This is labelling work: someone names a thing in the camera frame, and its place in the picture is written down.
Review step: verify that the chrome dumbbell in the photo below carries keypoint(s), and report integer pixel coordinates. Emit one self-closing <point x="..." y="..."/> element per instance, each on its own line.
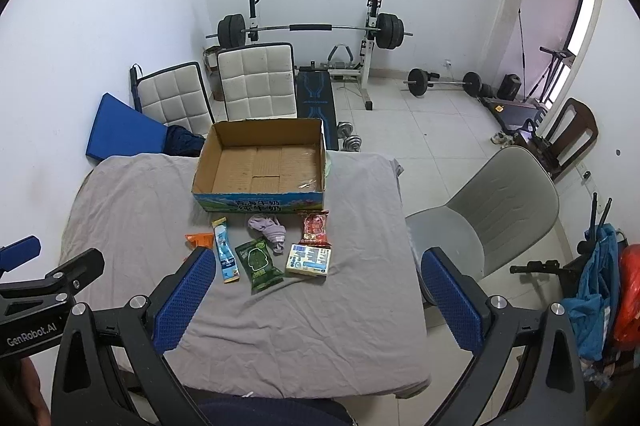
<point x="350" y="141"/>

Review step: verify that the red snack packet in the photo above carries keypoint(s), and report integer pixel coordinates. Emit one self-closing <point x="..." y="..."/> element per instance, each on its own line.
<point x="315" y="229"/>

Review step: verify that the floor barbell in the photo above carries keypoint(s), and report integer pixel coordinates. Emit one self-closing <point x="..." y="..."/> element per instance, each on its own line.
<point x="419" y="81"/>

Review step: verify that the black blue weight bench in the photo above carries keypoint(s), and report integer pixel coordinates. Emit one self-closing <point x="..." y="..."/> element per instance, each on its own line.
<point x="314" y="99"/>

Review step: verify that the grey table cloth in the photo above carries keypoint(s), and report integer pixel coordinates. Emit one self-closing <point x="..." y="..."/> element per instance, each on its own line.
<point x="358" y="331"/>

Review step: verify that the grey office chair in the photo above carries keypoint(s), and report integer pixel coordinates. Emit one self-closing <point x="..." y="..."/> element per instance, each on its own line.
<point x="508" y="206"/>

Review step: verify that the blue bag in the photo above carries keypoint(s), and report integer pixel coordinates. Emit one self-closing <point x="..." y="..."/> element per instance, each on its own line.
<point x="592" y="311"/>

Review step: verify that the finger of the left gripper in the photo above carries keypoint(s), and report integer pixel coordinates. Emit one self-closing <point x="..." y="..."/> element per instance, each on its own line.
<point x="74" y="275"/>
<point x="19" y="252"/>

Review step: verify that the light blue long packet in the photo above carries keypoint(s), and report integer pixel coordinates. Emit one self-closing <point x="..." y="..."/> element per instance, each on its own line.
<point x="229" y="266"/>

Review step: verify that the treadmill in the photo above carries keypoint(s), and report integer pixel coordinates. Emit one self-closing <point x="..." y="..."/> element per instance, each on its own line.
<point x="512" y="115"/>

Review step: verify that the lavender towel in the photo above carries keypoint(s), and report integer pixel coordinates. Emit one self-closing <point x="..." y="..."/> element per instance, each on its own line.
<point x="271" y="229"/>

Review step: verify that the brown wooden chair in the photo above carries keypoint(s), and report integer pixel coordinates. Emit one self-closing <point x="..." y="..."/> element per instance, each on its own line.
<point x="571" y="135"/>

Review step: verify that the green snack packet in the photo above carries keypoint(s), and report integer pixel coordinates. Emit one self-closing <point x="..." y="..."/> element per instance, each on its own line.
<point x="256" y="259"/>

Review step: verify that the black speaker box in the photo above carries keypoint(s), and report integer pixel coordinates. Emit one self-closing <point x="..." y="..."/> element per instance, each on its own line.
<point x="509" y="87"/>

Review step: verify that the orange snack packet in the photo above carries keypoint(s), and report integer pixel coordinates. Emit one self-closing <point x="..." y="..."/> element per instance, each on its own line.
<point x="203" y="239"/>

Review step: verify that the white quilted chair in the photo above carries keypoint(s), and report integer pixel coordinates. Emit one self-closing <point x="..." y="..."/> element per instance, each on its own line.
<point x="175" y="96"/>
<point x="258" y="82"/>

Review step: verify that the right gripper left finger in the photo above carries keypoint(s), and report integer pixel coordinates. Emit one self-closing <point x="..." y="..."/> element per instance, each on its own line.
<point x="88" y="388"/>

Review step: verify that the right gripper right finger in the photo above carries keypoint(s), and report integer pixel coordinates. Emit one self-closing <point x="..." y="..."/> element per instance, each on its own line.
<point x="547" y="389"/>

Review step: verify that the red orange bag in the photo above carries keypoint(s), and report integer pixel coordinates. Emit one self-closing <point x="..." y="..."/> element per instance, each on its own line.
<point x="626" y="333"/>

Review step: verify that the right white quilted chair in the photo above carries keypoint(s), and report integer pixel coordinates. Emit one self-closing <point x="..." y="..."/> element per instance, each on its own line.
<point x="258" y="82"/>

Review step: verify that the barbell on rack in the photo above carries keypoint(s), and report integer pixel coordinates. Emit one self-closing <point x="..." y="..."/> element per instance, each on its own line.
<point x="388" y="31"/>

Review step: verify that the yellow blue tissue pack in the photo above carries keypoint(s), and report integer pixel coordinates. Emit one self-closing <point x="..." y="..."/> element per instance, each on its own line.
<point x="308" y="260"/>

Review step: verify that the dark blue cloth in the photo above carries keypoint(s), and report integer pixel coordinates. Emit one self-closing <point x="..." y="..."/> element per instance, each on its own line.
<point x="180" y="142"/>

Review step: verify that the blue foam mat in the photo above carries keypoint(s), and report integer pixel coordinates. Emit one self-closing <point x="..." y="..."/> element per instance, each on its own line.
<point x="118" y="129"/>

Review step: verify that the open cardboard box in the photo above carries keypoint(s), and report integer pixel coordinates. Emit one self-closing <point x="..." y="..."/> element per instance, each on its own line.
<point x="262" y="166"/>

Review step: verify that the white squat rack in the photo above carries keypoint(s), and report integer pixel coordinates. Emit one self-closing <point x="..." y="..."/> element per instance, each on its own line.
<point x="357" y="72"/>

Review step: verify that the left white quilted chair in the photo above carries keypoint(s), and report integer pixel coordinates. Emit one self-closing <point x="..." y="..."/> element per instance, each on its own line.
<point x="175" y="96"/>

